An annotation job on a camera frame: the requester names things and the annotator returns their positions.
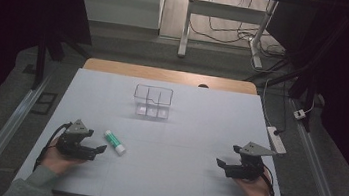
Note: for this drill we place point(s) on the clear plastic organizer box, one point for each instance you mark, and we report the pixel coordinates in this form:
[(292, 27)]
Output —
[(152, 103)]

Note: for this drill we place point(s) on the person's right hand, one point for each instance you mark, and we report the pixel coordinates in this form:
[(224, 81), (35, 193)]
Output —
[(256, 195)]

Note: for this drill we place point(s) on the small black table knob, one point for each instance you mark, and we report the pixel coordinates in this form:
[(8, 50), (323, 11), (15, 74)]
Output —
[(203, 85)]

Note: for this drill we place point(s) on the black floor plate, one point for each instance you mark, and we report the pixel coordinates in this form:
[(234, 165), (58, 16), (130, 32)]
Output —
[(44, 103)]

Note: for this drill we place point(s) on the aluminium rail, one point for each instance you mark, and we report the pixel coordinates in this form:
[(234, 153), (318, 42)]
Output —
[(4, 130), (318, 169)]

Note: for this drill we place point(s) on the white table mat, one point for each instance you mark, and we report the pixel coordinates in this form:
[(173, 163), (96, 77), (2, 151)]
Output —
[(167, 171)]

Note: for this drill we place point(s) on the white desk frame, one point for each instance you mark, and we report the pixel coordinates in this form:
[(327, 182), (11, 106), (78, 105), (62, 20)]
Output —
[(226, 11)]

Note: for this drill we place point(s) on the white power strip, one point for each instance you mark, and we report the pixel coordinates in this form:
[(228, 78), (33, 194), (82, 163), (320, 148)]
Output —
[(276, 139)]

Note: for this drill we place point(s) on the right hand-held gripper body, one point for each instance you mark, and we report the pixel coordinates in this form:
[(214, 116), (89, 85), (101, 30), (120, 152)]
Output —
[(249, 164)]

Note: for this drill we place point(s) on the person's left hand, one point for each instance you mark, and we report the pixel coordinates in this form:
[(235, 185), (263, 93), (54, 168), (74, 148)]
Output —
[(55, 161)]

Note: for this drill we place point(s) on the black stand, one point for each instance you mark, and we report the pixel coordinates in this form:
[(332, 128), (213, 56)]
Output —
[(41, 58)]

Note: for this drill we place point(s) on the small white adapter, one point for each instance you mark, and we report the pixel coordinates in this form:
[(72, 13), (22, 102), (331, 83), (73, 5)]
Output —
[(299, 114)]

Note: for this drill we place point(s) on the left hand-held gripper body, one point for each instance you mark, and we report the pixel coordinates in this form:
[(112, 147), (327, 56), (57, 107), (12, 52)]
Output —
[(71, 142)]

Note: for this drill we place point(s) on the wooden table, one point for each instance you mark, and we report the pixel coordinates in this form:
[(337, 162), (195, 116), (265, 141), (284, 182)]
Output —
[(165, 74)]

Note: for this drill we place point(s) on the green and white glue stick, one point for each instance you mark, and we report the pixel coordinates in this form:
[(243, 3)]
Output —
[(114, 142)]

